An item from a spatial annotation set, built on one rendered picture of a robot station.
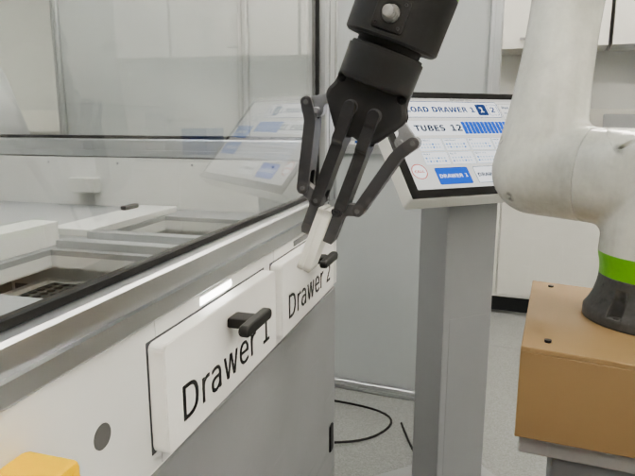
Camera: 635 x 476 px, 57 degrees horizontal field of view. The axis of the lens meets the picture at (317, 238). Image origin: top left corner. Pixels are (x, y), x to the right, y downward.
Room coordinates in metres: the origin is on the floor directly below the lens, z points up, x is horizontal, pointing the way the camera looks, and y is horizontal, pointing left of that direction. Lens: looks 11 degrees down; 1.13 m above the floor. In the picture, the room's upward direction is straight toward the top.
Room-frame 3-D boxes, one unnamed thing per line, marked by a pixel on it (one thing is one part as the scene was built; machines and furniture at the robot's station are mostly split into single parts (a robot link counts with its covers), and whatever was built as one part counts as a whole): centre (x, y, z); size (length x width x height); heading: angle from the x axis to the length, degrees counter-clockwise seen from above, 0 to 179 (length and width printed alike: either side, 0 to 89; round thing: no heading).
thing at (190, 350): (0.64, 0.11, 0.87); 0.29 x 0.02 x 0.11; 164
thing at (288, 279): (0.94, 0.02, 0.87); 0.29 x 0.02 x 0.11; 164
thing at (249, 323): (0.63, 0.08, 0.91); 0.07 x 0.04 x 0.01; 164
